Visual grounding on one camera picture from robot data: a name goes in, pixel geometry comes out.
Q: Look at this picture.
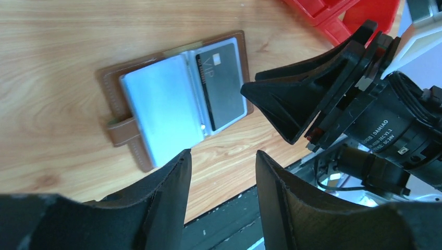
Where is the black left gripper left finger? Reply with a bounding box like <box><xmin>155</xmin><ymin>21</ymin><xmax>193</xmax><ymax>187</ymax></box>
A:
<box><xmin>1</xmin><ymin>149</ymin><xmax>192</xmax><ymax>249</ymax></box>

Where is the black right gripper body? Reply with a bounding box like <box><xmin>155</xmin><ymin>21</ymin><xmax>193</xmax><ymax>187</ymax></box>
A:
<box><xmin>303</xmin><ymin>31</ymin><xmax>441</xmax><ymax>196</ymax></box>

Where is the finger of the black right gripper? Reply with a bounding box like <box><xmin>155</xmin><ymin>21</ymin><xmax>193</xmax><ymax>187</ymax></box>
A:
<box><xmin>240</xmin><ymin>47</ymin><xmax>365</xmax><ymax>145</ymax></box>
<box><xmin>255</xmin><ymin>20</ymin><xmax>378</xmax><ymax>83</ymax></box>

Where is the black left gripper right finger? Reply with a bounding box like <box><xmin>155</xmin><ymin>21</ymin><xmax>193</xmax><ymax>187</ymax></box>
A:
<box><xmin>255</xmin><ymin>151</ymin><xmax>441</xmax><ymax>249</ymax></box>

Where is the brown leather card holder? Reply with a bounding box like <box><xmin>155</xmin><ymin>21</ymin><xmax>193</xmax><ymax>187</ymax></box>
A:
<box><xmin>96</xmin><ymin>30</ymin><xmax>250</xmax><ymax>172</ymax></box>

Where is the red plastic bin near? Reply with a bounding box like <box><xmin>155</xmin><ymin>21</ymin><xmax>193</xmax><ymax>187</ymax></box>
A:
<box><xmin>284</xmin><ymin>0</ymin><xmax>401</xmax><ymax>45</ymax></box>

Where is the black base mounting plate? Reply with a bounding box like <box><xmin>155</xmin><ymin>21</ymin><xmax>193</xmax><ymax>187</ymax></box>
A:
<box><xmin>179</xmin><ymin>186</ymin><xmax>264</xmax><ymax>249</ymax></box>

